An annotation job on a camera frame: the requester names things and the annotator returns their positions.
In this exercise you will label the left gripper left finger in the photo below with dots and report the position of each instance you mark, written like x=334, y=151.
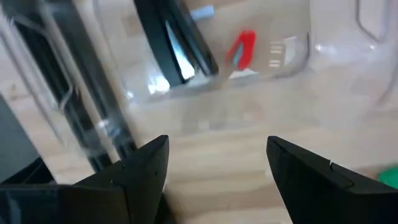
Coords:
x=136, y=186

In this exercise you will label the green tape roll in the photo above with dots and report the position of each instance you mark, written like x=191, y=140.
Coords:
x=390, y=178

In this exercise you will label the clear plastic bin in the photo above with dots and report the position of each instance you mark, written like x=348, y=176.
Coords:
x=280, y=18

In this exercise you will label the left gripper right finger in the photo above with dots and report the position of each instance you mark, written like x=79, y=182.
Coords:
x=311, y=193

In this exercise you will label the red tape roll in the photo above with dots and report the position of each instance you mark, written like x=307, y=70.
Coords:
x=245, y=46

